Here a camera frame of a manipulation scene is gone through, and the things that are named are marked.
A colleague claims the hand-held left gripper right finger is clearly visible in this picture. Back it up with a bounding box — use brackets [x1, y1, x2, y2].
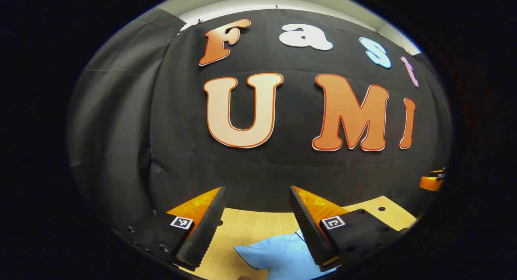
[288, 185, 412, 272]

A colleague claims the light blue T-shirt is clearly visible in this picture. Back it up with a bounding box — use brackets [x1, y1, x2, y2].
[233, 227, 344, 280]

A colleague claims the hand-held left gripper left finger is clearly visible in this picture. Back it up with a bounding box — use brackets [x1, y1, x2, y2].
[110, 186, 227, 272]

